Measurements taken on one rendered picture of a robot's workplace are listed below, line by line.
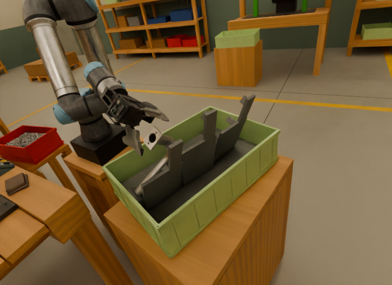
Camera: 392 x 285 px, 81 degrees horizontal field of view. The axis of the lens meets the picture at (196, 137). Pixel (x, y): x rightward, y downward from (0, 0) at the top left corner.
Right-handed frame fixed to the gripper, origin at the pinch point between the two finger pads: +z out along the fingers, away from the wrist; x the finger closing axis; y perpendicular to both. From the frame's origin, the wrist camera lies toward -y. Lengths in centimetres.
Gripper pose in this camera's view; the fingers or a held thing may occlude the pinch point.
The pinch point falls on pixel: (156, 138)
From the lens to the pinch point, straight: 65.0
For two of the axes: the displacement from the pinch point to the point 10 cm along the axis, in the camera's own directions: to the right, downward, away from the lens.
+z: 6.3, 6.5, -4.2
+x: 6.2, -7.5, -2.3
